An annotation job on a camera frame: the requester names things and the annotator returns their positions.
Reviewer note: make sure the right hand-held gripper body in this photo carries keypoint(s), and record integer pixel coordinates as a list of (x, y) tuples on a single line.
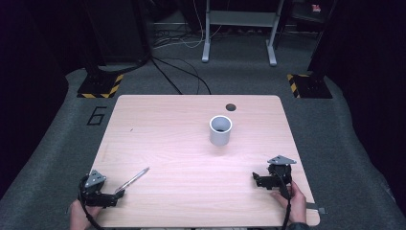
[(280, 172)]

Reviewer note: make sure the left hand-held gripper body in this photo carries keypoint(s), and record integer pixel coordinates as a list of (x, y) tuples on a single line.
[(92, 187)]

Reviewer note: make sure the silver pen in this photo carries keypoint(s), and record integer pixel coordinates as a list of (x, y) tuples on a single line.
[(134, 179)]

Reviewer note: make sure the person's left hand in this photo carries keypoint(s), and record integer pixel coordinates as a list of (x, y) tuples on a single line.
[(79, 215)]

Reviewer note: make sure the person's right hand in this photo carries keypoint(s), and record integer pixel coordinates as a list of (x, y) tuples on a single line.
[(298, 204)]

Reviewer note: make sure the white cup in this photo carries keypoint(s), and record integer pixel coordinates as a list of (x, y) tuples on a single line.
[(220, 131)]

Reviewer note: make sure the grey metal stand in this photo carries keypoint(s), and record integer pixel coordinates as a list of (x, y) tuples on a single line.
[(239, 19)]

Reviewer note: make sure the dark cabinet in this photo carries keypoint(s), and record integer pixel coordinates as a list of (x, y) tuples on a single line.
[(118, 28)]

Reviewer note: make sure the dark box with red label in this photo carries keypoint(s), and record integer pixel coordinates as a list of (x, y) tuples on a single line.
[(311, 11)]

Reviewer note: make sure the grey bracket at table edge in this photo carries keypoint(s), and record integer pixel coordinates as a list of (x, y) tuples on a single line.
[(317, 209)]

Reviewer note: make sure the black yellow striped base plate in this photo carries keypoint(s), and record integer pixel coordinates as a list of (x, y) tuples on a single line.
[(100, 86), (311, 86)]

